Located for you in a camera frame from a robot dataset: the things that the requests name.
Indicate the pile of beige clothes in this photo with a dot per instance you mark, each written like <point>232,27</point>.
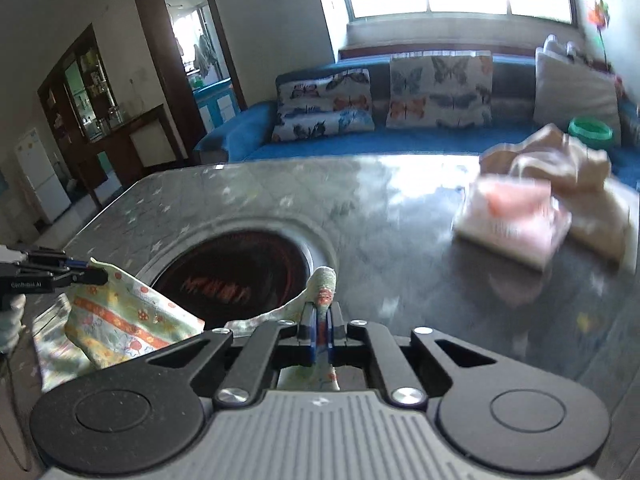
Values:
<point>585,180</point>

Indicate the small butterfly print cushion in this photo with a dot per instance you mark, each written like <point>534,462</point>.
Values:
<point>325,105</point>

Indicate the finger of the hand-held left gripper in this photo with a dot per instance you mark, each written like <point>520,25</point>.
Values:
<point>55,257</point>
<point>50,279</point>

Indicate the folded pink cloth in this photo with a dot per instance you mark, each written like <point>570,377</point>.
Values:
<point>510,215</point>

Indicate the green bowl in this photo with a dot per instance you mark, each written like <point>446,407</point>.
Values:
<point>590,132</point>

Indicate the dark wooden door frame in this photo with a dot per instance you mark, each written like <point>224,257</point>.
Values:
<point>150,60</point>

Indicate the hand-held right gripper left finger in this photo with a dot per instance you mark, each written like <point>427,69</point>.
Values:
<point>311,332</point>

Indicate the grey pillow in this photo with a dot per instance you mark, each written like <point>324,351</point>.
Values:
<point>575,95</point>

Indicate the large butterfly print cushion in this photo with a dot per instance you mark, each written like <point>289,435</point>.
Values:
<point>440,90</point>

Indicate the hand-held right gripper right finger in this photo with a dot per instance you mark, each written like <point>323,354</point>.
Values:
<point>327,334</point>

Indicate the colourful pinwheel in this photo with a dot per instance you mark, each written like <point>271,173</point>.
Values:
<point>599,17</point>

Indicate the dark wooden cabinet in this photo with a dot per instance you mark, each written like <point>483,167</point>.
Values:
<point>115,145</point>

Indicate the white plush toy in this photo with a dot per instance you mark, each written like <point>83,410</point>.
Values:
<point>560,47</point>

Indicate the person's left hand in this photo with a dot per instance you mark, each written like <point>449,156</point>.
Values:
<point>10,325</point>

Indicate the round black induction cooker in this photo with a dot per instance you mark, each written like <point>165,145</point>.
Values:
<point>235,270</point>

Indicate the blue sofa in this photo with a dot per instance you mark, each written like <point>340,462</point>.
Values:
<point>240,135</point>

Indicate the blue low cabinet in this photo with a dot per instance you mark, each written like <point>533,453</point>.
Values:
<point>215,105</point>

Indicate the white refrigerator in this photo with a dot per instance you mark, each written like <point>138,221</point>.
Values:
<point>42,175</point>

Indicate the green printed garment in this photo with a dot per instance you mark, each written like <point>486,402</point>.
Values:
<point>120,320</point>

